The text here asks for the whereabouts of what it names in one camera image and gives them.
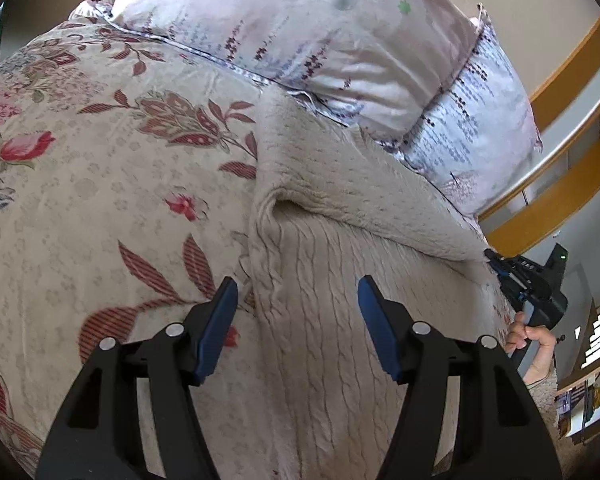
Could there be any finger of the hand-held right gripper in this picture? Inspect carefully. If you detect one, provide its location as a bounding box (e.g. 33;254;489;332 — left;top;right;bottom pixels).
484;248;531;286

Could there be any large pink floral pillow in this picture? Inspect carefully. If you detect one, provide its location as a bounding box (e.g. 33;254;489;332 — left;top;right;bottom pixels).
70;0;481;142

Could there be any floral bedspread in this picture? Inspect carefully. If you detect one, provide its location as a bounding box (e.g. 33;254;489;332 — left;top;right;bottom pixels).
0;17;518;480

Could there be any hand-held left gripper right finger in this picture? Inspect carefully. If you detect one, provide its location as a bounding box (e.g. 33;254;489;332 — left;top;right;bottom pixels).
357;274;563;480

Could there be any cluttered shelf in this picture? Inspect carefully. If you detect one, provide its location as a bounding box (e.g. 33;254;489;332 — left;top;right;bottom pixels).
555;360;600;447

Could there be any person's right hand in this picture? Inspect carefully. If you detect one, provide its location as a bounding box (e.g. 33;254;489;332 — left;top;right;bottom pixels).
504;310;558;361

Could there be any wooden headboard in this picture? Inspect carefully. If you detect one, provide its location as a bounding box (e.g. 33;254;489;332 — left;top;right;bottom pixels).
480;12;600;261

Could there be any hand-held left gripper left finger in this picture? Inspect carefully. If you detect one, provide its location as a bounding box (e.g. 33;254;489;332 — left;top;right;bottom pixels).
35;276;239;480

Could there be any beige cable knit sweater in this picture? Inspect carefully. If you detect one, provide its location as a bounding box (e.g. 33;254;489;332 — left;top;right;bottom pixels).
247;87;561;480

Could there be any lavender print pillow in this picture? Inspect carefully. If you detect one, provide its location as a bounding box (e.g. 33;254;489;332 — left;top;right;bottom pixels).
400;4;544;219

